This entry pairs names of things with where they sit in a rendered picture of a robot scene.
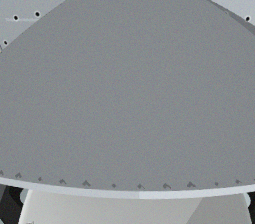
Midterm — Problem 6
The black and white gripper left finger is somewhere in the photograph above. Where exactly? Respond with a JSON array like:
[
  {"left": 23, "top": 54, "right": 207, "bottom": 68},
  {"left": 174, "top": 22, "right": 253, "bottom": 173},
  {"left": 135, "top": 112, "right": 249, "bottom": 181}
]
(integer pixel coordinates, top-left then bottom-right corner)
[{"left": 0, "top": 185, "right": 24, "bottom": 224}]

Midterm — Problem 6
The grey rectangular base plate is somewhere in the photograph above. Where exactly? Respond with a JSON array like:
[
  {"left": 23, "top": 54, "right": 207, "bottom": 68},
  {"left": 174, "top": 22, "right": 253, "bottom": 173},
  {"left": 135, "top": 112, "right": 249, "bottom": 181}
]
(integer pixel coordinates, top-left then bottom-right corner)
[{"left": 0, "top": 0, "right": 255, "bottom": 51}]

